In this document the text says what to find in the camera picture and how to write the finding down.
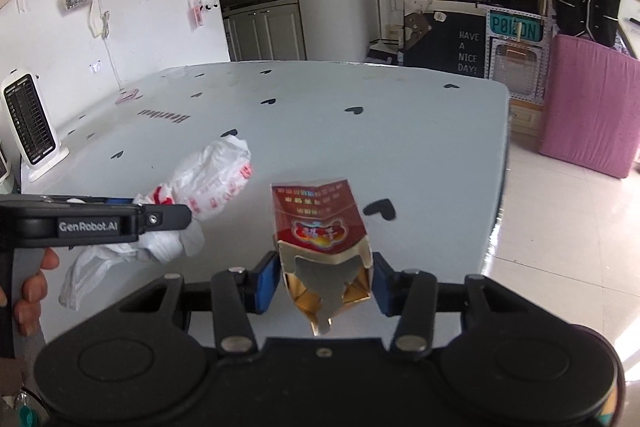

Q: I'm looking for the person's left hand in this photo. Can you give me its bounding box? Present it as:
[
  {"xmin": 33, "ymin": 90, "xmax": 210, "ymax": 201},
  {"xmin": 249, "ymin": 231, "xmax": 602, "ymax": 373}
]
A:
[{"xmin": 13, "ymin": 248, "xmax": 60, "ymax": 337}]

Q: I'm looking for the white space heater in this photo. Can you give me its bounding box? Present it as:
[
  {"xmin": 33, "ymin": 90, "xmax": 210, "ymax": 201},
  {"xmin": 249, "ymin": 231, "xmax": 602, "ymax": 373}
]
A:
[{"xmin": 1, "ymin": 69, "xmax": 70, "ymax": 182}]

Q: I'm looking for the black have a nice day board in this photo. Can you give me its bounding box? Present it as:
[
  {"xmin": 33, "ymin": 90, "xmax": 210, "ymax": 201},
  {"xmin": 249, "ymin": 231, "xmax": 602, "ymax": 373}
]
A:
[{"xmin": 402, "ymin": 11, "xmax": 486, "ymax": 78}]

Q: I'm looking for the red gold cigarette pack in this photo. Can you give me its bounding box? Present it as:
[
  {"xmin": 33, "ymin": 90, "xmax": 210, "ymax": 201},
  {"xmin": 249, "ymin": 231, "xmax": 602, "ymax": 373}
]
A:
[{"xmin": 271, "ymin": 179, "xmax": 373, "ymax": 336}]

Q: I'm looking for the pink folded mattress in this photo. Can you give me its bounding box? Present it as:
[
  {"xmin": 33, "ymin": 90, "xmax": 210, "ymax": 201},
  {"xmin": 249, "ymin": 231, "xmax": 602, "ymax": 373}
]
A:
[{"xmin": 538, "ymin": 35, "xmax": 639, "ymax": 179}]

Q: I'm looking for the poison sign pegboard crate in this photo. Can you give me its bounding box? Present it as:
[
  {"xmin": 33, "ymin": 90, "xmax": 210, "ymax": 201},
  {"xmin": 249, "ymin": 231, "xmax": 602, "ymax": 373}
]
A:
[{"xmin": 485, "ymin": 6, "xmax": 551, "ymax": 105}]

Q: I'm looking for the white plastic shopping bag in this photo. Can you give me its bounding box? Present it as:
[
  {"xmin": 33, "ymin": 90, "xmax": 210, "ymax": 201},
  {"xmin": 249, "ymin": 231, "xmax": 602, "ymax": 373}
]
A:
[{"xmin": 57, "ymin": 134, "xmax": 253, "ymax": 313}]

